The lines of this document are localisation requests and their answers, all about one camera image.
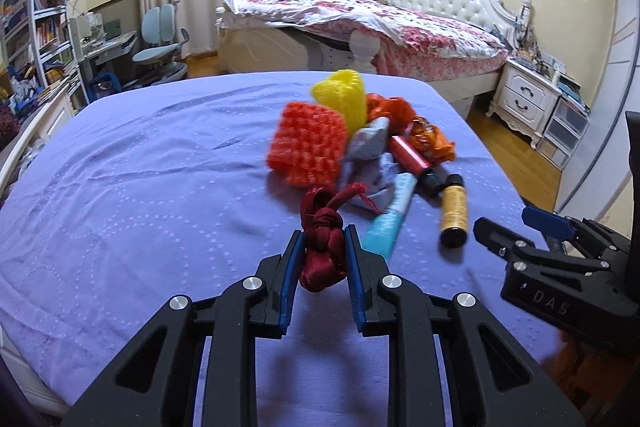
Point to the white nightstand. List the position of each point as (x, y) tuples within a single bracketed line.
[(524, 101)]

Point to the white footboard rail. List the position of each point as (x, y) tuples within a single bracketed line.
[(37, 131)]

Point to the lavender paper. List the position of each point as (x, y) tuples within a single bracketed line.
[(378, 175)]

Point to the plastic drawer unit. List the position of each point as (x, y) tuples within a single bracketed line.
[(564, 130)]

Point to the dark red yarn tassel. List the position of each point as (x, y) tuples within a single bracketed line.
[(324, 262)]

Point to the gold bottle black cap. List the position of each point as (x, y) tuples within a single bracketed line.
[(454, 213)]

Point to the pink floral quilt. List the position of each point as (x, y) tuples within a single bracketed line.
[(413, 44)]

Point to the white bookshelf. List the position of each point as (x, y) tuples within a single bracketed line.
[(38, 48)]

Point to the red crumpled plastic bag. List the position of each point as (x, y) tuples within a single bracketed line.
[(397, 110)]

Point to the teal white tube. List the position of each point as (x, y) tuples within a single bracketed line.
[(383, 233)]

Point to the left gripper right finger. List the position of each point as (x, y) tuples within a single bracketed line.
[(451, 361)]

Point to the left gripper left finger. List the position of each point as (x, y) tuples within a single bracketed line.
[(196, 359)]

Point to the orange snack wrapper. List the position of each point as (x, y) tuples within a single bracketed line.
[(429, 141)]

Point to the orange foam fruit net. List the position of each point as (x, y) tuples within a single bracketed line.
[(308, 146)]

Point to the blue-grey desk chair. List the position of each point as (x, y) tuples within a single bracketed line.
[(163, 40)]

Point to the yellow foam fruit net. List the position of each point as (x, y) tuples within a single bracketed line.
[(343, 91)]

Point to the red bottle black cap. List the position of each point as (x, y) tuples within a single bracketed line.
[(409, 159)]

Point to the white bed with headboard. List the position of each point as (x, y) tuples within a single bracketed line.
[(271, 49)]

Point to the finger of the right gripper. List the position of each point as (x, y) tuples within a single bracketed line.
[(514, 247), (548, 223)]

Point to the purple bed sheet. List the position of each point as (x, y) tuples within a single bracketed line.
[(164, 191)]

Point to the grey study desk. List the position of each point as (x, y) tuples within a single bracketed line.
[(89, 52)]

